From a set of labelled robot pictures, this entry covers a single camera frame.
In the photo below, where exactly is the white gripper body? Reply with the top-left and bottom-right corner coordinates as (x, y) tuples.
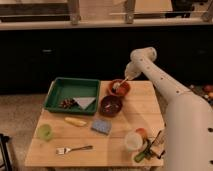
(124, 62), (141, 80)

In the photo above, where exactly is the white dish brush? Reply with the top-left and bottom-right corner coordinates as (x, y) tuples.
(112, 77), (128, 93)

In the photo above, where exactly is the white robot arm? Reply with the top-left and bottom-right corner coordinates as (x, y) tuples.
(125, 47), (213, 171)

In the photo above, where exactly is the red bowl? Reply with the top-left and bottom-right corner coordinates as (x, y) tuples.
(107, 79), (130, 97)

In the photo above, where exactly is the dark maroon bowl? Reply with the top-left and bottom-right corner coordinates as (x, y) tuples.
(99, 95), (123, 117)

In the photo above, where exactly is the grey folded cloth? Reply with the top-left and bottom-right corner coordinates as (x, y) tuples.
(74, 97), (95, 110)

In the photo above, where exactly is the red apple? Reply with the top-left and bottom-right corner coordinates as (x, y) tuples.
(135, 128), (148, 139)

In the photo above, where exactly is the wooden table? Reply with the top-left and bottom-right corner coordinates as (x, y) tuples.
(25, 81), (164, 167)

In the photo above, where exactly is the blue sponge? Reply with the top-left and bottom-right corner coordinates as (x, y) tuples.
(91, 119), (111, 135)

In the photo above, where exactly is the white plastic cup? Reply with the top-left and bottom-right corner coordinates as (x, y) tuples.
(124, 132), (143, 151)

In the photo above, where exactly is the dark grape bunch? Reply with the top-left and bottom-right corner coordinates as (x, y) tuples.
(59, 98), (77, 109)

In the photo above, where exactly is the green plastic tray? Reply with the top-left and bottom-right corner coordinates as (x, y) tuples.
(44, 77), (100, 116)

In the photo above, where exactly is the yellow banana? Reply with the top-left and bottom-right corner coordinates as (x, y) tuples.
(65, 117), (87, 127)

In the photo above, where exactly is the green plastic cup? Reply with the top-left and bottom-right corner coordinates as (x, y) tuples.
(36, 124), (53, 141)

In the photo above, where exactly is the silver fork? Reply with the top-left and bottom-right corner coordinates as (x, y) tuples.
(56, 145), (93, 155)

